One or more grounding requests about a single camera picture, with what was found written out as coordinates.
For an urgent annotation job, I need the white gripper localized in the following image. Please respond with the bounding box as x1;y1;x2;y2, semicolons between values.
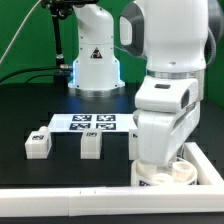
136;101;200;166

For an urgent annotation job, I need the white round stool seat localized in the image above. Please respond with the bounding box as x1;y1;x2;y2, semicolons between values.
131;157;198;187

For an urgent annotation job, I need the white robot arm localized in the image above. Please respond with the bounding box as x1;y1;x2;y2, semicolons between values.
69;0;224;166

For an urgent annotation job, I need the white marker sheet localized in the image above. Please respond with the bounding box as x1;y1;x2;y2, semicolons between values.
48;113;136;133

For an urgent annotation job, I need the white L-shaped fence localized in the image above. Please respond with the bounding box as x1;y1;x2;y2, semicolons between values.
0;142;224;217

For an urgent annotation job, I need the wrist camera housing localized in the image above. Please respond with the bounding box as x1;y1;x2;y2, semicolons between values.
135;76;199;114

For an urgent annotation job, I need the black cable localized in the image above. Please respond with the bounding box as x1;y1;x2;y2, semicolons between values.
0;65;73;85

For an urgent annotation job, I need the black camera stand pole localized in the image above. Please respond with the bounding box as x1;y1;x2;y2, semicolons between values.
41;0;99;84

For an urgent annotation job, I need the white cable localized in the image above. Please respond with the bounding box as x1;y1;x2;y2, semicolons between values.
0;0;43;66

